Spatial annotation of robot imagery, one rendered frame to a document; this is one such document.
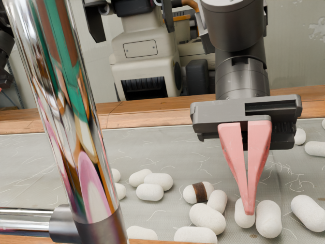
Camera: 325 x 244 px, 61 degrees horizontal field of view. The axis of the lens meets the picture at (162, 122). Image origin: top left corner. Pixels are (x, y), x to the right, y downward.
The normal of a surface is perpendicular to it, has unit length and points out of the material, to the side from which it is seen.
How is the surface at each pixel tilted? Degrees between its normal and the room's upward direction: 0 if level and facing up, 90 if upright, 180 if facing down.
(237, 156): 60
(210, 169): 0
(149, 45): 98
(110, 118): 45
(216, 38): 120
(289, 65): 90
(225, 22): 129
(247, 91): 40
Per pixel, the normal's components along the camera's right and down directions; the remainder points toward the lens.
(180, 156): -0.15, -0.93
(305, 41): -0.26, 0.37
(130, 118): -0.26, -0.39
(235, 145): -0.29, -0.14
